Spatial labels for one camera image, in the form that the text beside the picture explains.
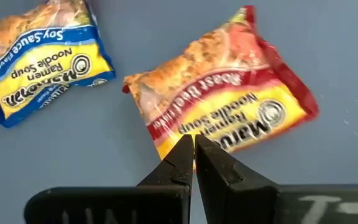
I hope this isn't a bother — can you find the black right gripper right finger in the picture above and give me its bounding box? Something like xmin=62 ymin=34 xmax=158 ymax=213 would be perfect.
xmin=195 ymin=134 xmax=358 ymax=224

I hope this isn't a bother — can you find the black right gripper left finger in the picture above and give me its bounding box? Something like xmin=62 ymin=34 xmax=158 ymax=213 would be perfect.
xmin=23 ymin=134 xmax=195 ymax=224

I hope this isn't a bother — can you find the red Maruchan ramen pack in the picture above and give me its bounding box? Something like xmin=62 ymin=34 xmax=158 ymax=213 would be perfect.
xmin=122 ymin=5 xmax=319 ymax=161

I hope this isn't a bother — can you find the blue Maruchan ramen pack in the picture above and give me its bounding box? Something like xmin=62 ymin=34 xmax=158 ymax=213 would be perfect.
xmin=0 ymin=0 xmax=117 ymax=129

